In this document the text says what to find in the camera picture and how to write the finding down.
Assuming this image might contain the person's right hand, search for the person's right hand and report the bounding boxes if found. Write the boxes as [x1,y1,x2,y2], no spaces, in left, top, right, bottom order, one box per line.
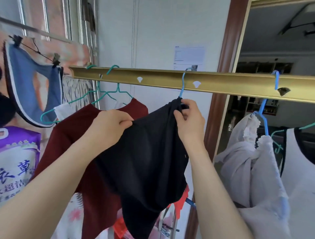
[173,99,205,148]

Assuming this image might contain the person's left hand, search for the person's left hand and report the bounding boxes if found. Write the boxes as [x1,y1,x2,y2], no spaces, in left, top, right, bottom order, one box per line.
[85,109,134,153]

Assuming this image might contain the blue wire hanger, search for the blue wire hanger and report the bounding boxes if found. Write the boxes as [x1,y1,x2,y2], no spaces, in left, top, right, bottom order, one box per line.
[178,67,193,109]
[251,70,281,136]

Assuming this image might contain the dark red t-shirt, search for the dark red t-shirt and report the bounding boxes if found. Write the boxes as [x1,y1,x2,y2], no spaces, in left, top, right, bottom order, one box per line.
[31,98,149,239]

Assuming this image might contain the teal wire hanger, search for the teal wire hanger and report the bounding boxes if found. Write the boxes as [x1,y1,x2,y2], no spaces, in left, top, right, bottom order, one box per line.
[40,64,99,125]
[91,65,135,105]
[270,122,315,154]

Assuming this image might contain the grey striped white tank top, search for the grey striped white tank top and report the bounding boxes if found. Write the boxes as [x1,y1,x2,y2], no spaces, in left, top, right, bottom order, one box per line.
[53,99,128,122]

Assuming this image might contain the black t-shirt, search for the black t-shirt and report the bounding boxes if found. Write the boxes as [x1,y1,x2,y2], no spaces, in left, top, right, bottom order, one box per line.
[95,97,190,239]

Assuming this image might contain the gold clothes rail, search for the gold clothes rail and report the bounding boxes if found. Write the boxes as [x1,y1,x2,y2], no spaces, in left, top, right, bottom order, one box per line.
[69,66,315,103]

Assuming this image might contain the white lace blouse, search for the white lace blouse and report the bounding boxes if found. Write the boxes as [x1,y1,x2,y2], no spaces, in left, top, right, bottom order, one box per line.
[214,113,292,239]

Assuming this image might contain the white black-trimmed tank top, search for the white black-trimmed tank top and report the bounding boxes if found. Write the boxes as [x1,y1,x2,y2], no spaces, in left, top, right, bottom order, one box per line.
[280,127,315,239]

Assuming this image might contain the person's left forearm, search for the person's left forearm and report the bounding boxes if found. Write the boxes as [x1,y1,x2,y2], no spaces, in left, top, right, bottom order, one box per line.
[0,138,104,239]

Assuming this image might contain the person's right forearm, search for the person's right forearm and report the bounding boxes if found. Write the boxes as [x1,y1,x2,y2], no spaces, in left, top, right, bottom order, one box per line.
[187,142,254,239]

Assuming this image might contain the striped rag mop head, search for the striped rag mop head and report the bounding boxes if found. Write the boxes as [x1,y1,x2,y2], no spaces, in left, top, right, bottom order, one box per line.
[61,75,95,109]

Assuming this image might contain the white paper notice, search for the white paper notice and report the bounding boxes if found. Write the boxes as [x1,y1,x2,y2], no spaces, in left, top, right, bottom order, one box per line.
[173,45,205,72]

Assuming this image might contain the orange patterned hanging sheet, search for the orange patterned hanging sheet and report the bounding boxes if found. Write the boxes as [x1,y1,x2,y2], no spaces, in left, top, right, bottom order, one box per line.
[0,31,90,148]

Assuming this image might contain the metal mop poles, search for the metal mop poles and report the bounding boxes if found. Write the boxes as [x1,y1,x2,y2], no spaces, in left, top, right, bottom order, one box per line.
[82,0,100,109]

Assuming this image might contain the white red floral cloth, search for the white red floral cloth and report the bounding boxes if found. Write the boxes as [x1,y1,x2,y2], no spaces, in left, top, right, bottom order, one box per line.
[50,192,109,239]

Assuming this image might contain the purple white detergent bag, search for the purple white detergent bag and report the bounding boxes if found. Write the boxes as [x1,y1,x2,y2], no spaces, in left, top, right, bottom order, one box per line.
[0,126,41,205]

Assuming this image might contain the blue fabric cover white trim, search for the blue fabric cover white trim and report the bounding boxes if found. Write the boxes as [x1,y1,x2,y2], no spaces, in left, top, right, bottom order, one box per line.
[4,40,64,128]

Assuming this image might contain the navy bucket hat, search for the navy bucket hat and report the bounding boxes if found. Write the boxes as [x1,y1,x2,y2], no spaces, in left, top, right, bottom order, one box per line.
[0,95,16,127]

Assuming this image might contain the grey metal window pole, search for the grey metal window pole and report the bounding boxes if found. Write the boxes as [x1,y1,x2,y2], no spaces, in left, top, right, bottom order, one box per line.
[0,16,74,45]

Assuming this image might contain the window with metal bars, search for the window with metal bars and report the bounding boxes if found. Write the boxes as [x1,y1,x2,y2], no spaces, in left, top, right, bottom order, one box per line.
[0,0,84,45]

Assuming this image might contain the ceiling lamp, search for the ceiling lamp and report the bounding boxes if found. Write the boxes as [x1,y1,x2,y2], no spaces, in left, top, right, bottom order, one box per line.
[278,2,315,36]

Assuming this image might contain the brown door frame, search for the brown door frame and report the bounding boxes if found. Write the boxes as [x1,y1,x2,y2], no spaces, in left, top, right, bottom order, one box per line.
[184,0,251,239]

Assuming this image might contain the indoor wall shelf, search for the indoor wall shelf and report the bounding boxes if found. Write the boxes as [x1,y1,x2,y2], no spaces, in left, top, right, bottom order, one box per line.
[236,61,295,116]

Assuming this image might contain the thin steel lift cables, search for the thin steel lift cables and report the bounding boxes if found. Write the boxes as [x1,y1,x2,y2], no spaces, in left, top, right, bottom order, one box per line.
[130,0,140,69]

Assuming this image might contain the black clip wire hanger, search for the black clip wire hanger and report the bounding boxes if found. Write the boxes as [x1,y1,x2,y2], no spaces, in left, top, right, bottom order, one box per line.
[9,35,61,67]

